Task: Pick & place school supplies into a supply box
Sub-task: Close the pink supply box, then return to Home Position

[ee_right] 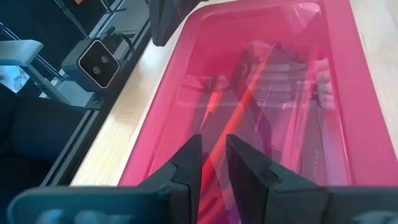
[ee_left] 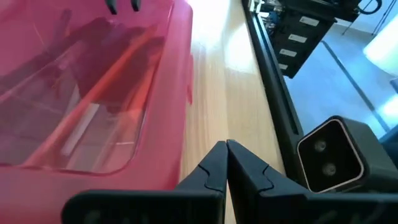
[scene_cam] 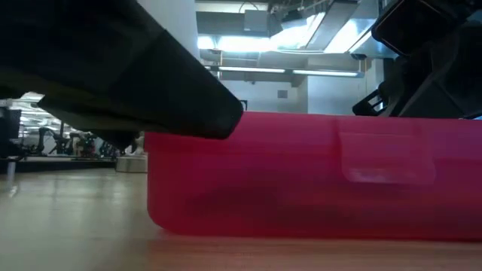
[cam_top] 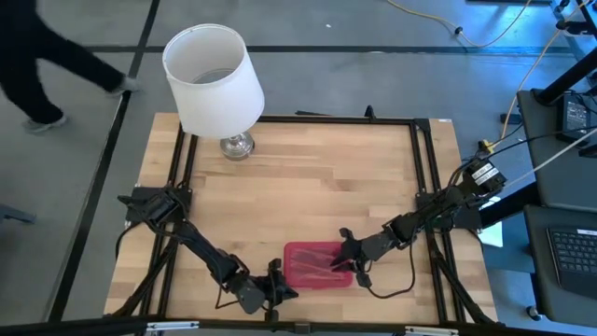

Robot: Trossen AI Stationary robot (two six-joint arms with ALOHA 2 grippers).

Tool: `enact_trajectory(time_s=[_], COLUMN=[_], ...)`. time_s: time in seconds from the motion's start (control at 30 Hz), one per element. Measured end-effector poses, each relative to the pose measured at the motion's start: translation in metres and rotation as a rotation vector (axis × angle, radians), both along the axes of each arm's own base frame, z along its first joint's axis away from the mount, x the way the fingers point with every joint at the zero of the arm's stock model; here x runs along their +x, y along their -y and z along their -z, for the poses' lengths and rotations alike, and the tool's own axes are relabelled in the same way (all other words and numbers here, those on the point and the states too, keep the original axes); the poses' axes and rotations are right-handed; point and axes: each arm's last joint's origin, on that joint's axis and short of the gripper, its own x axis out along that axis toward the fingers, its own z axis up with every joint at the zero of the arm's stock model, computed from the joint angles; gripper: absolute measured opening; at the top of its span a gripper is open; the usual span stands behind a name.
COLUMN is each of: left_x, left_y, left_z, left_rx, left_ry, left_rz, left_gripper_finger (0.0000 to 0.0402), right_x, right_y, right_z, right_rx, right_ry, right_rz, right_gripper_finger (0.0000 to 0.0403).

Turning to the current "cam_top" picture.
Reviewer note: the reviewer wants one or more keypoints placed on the black crossbar with silver brackets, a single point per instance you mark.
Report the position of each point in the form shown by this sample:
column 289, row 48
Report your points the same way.
column 93, row 326

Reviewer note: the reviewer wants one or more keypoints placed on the black caster wheel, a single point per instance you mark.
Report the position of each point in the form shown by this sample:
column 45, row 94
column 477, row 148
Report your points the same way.
column 533, row 313

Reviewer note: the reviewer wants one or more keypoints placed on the pink plastic supply box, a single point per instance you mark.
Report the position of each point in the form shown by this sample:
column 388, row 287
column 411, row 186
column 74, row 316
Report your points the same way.
column 312, row 266

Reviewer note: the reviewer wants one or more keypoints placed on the black stand pole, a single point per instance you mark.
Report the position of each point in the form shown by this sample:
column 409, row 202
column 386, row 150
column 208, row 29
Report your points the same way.
column 569, row 79

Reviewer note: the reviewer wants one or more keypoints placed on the black keyboard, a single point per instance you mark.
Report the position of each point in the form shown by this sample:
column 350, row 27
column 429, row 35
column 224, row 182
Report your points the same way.
column 576, row 256

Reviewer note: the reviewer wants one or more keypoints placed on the black aluminium table frame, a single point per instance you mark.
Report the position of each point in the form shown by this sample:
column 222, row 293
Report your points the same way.
column 336, row 120

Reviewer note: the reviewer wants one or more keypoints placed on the grey chair foot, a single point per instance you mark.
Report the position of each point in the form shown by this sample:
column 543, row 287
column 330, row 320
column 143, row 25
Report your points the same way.
column 14, row 214

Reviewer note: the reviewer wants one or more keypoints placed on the white shade silver table lamp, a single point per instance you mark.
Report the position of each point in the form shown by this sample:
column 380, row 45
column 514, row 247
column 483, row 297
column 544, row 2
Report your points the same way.
column 219, row 102

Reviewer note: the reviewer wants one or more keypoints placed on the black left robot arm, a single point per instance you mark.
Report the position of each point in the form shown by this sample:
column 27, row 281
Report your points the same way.
column 200, row 247

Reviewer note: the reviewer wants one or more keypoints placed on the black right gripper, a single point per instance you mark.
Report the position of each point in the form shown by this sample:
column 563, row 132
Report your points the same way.
column 373, row 247

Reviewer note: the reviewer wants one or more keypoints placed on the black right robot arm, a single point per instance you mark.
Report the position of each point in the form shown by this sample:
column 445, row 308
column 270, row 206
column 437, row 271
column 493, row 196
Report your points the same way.
column 434, row 210

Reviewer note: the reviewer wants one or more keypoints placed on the person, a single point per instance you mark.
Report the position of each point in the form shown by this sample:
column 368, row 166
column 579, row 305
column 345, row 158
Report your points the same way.
column 28, row 56

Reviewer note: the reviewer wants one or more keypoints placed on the small black floor box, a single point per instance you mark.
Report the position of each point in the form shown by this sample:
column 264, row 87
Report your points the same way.
column 509, row 118

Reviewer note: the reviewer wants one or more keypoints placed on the black power adapter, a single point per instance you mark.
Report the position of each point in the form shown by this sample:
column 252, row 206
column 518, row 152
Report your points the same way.
column 573, row 116

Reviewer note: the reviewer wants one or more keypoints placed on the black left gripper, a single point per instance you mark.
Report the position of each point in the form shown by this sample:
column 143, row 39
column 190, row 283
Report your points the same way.
column 254, row 294

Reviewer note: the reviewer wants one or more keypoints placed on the black desk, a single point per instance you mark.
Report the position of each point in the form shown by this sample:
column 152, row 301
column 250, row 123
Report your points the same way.
column 541, row 280

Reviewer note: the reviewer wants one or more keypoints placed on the black support bar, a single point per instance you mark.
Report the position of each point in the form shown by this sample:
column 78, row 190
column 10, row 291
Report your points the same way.
column 508, row 205

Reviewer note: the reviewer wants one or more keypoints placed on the black side table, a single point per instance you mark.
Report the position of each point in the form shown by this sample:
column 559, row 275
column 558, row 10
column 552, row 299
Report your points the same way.
column 550, row 186

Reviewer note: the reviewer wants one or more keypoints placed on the black equipment stand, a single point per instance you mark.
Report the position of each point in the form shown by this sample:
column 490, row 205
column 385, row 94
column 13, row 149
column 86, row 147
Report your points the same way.
column 578, row 25

